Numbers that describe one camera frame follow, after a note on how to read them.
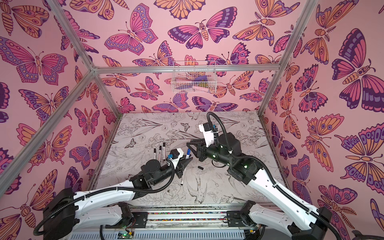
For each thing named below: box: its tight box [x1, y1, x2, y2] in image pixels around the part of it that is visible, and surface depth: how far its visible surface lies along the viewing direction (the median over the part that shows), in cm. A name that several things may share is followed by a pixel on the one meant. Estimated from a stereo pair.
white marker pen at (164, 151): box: [163, 142, 166, 160], surface depth 101 cm
